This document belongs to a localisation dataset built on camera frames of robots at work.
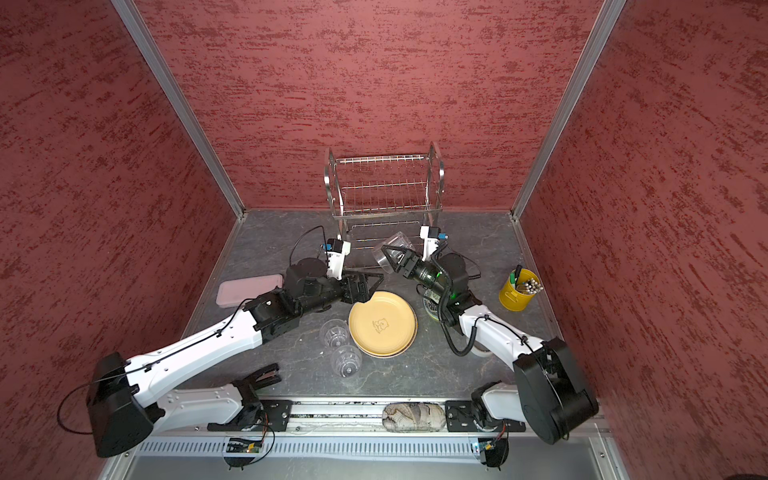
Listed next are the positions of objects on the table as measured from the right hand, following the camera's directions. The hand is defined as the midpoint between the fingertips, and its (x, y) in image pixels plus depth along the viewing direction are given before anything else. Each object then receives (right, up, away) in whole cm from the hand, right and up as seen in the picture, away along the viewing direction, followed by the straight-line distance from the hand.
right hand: (383, 256), depth 76 cm
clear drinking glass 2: (-11, -30, +7) cm, 33 cm away
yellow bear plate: (-1, -22, +12) cm, 25 cm away
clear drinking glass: (-14, -22, +7) cm, 27 cm away
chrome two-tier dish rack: (-5, +22, +38) cm, 44 cm away
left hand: (-3, -6, -3) cm, 7 cm away
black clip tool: (-31, -30, -7) cm, 44 cm away
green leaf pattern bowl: (+14, -17, +14) cm, 26 cm away
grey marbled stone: (+8, -39, -5) cm, 40 cm away
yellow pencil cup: (+42, -10, +14) cm, 46 cm away
